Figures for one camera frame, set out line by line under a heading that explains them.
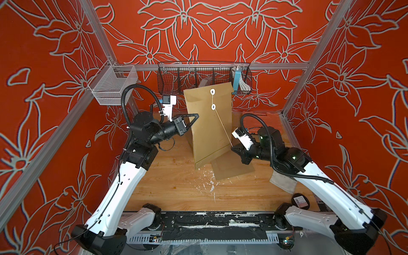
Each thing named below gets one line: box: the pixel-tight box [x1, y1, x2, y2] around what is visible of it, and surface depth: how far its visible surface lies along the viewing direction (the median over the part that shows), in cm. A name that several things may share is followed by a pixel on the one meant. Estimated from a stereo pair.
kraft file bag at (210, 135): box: [183, 81, 234, 170], surface depth 61 cm
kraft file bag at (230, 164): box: [210, 149, 255, 181], surface depth 91 cm
